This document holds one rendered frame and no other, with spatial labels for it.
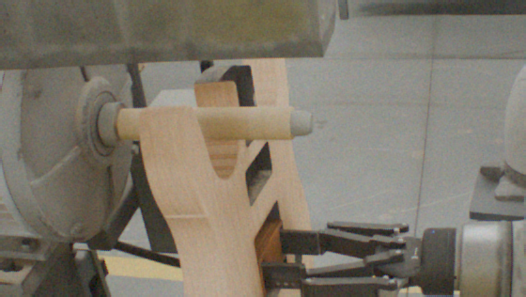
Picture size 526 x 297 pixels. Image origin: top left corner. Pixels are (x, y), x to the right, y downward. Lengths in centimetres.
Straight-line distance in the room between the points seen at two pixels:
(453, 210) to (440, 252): 196
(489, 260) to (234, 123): 29
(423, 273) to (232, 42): 36
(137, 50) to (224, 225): 22
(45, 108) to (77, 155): 7
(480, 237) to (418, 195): 205
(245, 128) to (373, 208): 207
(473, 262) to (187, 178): 31
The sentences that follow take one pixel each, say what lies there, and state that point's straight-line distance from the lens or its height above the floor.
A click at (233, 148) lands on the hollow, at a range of 74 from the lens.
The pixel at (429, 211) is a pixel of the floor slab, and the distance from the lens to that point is 273.
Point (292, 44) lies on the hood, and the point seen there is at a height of 140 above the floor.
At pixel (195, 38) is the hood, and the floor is 140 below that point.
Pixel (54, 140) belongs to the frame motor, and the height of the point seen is 128.
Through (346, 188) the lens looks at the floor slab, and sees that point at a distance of 288.
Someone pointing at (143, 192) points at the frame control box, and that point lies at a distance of 107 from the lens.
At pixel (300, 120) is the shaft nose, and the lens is 70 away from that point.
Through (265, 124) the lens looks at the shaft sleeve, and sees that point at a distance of 70.
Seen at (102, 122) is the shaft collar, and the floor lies 126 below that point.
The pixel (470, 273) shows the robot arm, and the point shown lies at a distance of 77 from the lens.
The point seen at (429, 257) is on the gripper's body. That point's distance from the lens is 77.
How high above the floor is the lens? 158
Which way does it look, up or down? 30 degrees down
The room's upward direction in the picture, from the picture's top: 9 degrees counter-clockwise
